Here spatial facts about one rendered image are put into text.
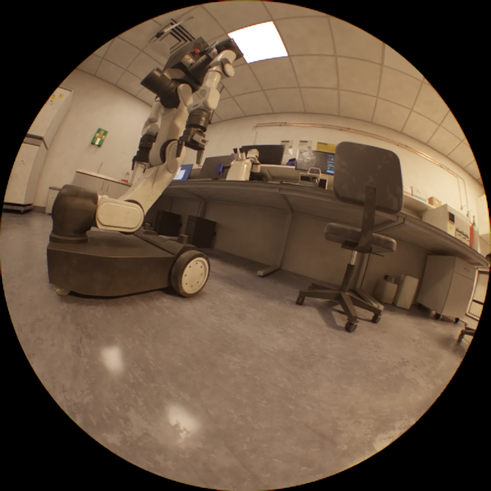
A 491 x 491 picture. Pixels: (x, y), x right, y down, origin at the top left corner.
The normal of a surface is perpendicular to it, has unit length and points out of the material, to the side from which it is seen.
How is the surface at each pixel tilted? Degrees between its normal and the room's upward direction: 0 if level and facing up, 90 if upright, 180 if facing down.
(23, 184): 90
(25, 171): 90
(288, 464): 0
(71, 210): 90
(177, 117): 115
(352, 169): 90
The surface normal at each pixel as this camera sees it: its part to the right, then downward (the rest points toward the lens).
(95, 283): 0.69, 0.22
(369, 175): -0.51, -0.07
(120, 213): 0.88, 0.24
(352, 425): 0.23, -0.97
